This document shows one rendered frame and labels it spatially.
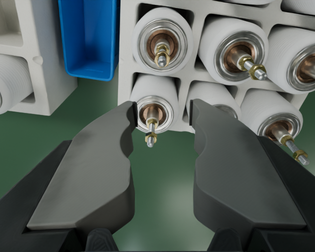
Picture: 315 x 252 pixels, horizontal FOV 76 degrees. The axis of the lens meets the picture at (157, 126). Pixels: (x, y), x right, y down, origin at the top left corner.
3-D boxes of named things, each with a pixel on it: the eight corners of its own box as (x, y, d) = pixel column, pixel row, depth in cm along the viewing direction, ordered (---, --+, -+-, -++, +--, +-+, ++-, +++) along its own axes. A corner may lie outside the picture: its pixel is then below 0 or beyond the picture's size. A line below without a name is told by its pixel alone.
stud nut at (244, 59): (253, 56, 28) (255, 57, 27) (251, 68, 29) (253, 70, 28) (239, 57, 28) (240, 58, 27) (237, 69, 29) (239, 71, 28)
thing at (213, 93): (174, 86, 53) (179, 122, 37) (203, 59, 49) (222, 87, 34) (198, 109, 56) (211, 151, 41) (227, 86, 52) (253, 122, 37)
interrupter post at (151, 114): (162, 112, 37) (162, 122, 34) (154, 121, 38) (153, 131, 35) (151, 105, 36) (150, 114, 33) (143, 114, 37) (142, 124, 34)
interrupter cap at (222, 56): (268, 27, 29) (270, 28, 28) (258, 78, 33) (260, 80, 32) (214, 32, 29) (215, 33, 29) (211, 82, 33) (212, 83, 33)
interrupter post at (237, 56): (247, 48, 30) (255, 53, 28) (244, 64, 32) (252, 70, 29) (230, 49, 31) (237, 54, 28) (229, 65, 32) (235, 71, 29)
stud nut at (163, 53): (166, 67, 25) (167, 69, 24) (153, 64, 25) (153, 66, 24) (171, 51, 24) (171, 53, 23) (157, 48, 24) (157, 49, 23)
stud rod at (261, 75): (245, 56, 29) (268, 72, 23) (244, 63, 30) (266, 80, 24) (238, 56, 30) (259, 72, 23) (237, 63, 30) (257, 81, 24)
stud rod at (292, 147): (283, 137, 37) (308, 166, 31) (277, 136, 37) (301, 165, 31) (285, 132, 36) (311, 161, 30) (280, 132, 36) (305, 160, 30)
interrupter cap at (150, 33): (156, 79, 33) (155, 81, 33) (127, 39, 30) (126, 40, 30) (196, 52, 31) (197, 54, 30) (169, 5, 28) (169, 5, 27)
